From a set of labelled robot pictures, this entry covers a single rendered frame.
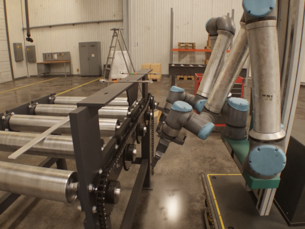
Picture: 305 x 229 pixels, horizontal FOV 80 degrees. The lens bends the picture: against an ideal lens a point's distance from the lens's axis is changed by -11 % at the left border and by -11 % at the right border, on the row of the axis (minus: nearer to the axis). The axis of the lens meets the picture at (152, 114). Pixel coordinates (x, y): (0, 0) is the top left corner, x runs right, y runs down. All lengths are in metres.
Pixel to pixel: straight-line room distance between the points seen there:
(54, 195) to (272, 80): 0.88
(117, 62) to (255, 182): 8.63
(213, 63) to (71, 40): 11.63
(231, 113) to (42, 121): 1.27
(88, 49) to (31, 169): 10.90
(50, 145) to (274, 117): 1.00
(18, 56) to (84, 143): 13.11
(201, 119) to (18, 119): 1.20
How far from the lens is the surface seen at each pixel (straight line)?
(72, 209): 2.02
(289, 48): 1.23
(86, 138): 0.63
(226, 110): 1.53
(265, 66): 0.83
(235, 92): 3.33
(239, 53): 0.99
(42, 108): 1.80
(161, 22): 11.27
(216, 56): 1.36
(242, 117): 1.50
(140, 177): 1.71
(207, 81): 1.34
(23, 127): 1.55
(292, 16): 1.24
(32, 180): 0.81
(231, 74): 1.00
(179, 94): 1.39
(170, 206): 1.95
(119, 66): 9.35
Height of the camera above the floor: 1.31
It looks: 17 degrees down
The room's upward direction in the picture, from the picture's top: straight up
